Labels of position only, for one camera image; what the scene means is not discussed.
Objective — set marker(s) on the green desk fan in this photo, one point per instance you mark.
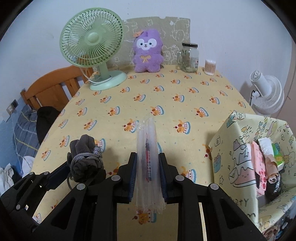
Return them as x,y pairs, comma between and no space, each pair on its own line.
90,39

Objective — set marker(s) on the black fuzzy cloth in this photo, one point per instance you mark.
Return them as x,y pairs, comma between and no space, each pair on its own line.
273,190

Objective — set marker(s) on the wooden bed headboard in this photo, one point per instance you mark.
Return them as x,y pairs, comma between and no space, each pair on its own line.
48,90

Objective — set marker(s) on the clear plastic bag with items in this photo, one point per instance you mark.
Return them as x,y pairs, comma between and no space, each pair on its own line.
148,191

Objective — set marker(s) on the yellow cartoon storage box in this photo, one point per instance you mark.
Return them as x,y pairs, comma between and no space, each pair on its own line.
233,170

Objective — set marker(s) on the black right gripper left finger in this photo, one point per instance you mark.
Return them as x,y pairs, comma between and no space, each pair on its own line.
90,212

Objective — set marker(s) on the beige cloth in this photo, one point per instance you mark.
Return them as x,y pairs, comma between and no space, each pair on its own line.
271,169

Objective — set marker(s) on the yellow patterned tablecloth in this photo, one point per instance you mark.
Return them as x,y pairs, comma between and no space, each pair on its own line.
187,109

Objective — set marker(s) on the white floor fan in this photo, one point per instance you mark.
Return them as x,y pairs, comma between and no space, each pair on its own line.
268,95

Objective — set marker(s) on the pink baby wipes pack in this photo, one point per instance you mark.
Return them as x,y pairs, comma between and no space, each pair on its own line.
258,162

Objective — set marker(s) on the grey drawstring pouch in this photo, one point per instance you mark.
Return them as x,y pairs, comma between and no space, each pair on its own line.
85,162

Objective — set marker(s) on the wall power socket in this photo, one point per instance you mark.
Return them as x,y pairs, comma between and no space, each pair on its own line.
12,107

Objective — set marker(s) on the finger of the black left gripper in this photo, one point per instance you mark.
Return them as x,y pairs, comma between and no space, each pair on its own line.
60,174

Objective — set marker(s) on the glass jar with black lid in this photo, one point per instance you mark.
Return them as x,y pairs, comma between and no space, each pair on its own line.
188,57

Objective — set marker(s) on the blue plaid bedding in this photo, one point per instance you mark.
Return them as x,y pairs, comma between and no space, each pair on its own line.
25,138

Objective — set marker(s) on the white tissue pack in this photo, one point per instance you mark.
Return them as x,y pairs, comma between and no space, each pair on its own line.
266,148

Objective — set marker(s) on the green tissue pack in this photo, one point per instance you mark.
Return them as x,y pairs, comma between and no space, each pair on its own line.
278,156

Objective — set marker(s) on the cotton swab container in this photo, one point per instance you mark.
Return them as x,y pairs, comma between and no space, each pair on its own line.
210,67

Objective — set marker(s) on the purple plush toy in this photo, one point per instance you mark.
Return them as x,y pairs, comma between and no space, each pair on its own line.
147,49

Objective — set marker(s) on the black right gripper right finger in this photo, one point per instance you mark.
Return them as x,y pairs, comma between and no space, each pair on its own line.
204,212

